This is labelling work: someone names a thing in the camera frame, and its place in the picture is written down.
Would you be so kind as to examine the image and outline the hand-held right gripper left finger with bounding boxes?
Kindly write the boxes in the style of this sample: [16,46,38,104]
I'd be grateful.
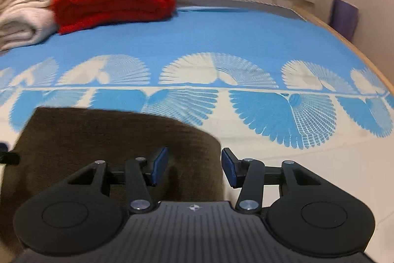
[63,146,169,214]

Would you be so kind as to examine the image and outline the blue patterned bed sheet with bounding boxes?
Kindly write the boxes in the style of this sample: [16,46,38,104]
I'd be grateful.
[0,5,394,251]

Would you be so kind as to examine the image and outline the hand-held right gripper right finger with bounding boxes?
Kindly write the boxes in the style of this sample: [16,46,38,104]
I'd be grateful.
[221,148,328,215]

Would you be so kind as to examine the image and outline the white fuzzy folded blanket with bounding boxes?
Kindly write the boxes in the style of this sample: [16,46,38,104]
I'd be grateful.
[0,7,60,52]

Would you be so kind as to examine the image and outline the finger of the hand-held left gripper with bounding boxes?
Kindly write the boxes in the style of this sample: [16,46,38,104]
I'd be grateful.
[0,142,21,165]

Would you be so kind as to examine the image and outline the purple box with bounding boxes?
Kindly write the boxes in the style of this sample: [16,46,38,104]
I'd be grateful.
[328,0,359,42]

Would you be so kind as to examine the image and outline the wooden bed frame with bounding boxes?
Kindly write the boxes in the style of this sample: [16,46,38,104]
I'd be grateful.
[291,7,394,94]

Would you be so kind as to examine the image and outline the dark olive corduroy pants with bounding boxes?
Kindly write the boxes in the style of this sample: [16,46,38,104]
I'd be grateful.
[0,107,224,254]

